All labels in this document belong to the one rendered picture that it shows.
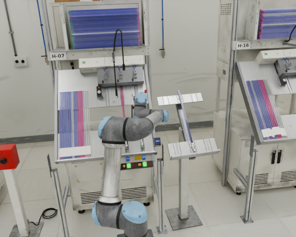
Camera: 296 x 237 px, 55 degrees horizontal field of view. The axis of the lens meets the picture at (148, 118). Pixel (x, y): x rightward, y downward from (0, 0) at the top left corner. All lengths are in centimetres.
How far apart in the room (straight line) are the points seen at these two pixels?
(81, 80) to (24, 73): 179
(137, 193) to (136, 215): 118
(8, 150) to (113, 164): 100
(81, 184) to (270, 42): 193
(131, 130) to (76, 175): 118
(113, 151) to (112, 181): 15
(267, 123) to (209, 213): 91
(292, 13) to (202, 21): 153
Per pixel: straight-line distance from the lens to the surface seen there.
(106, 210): 142
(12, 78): 398
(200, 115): 414
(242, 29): 262
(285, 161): 282
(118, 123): 135
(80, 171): 239
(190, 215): 255
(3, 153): 221
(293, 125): 239
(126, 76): 213
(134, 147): 198
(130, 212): 137
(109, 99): 212
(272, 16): 252
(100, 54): 223
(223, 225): 250
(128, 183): 246
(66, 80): 223
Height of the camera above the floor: 165
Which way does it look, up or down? 21 degrees down
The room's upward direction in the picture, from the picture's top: 2 degrees counter-clockwise
